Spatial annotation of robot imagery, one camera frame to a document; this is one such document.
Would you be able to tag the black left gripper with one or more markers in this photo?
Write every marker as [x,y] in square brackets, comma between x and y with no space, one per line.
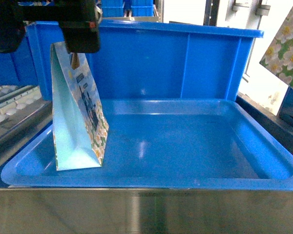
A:
[79,22]

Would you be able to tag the flower gift bag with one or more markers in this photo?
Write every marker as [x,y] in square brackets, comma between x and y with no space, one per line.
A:
[278,58]
[80,128]

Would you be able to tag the roller conveyor track left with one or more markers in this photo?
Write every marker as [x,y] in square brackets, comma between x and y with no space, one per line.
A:
[14,98]

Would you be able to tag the large blue crate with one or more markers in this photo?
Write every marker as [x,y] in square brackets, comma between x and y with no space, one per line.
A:
[151,60]

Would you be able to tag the blue plastic tray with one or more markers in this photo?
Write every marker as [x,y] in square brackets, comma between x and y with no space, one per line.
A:
[184,144]

